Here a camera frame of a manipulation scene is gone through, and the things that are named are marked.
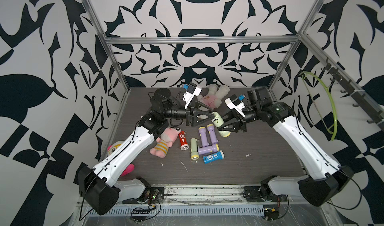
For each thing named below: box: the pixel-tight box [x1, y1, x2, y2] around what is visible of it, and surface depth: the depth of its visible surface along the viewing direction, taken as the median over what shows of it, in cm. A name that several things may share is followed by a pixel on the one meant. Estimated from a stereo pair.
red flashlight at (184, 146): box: [179, 130, 190, 151], surface depth 91 cm
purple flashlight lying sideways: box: [197, 143, 220, 155], surface depth 88 cm
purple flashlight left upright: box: [198, 126, 210, 147], surface depth 93 cm
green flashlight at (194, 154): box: [190, 138, 200, 160], surface depth 89 cm
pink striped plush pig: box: [149, 127, 181, 158], surface depth 87 cm
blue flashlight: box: [202, 150, 225, 164], surface depth 85 cm
